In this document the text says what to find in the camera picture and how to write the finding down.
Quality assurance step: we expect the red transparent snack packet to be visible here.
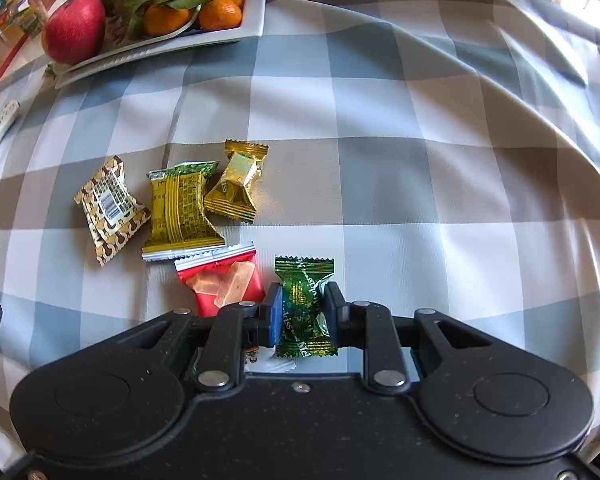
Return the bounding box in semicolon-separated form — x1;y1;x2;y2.
174;241;267;318

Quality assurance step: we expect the brown patterned snack packet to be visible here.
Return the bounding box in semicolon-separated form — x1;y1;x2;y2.
74;156;152;267

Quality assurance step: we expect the red apple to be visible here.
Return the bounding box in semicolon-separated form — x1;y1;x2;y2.
41;0;106;66

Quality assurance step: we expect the white rectangular plate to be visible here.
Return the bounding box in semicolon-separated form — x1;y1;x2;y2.
47;0;270;91

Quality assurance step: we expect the green foil candy packet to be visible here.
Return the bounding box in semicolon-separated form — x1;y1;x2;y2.
274;256;338;359

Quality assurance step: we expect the checkered tablecloth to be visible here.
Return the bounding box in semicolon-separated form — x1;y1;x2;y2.
0;0;600;466

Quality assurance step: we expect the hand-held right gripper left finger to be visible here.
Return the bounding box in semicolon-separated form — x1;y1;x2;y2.
124;282;284;394

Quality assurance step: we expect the yellow green biscuit packet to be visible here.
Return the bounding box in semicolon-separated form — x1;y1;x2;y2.
141;161;226;263

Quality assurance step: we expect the gold foil candy packet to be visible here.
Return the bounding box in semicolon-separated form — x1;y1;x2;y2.
203;139;270;224

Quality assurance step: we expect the white snack packet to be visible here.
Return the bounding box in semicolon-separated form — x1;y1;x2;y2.
244;345;297;373

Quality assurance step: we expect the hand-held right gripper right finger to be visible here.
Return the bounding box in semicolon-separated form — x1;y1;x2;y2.
322;282;494;394

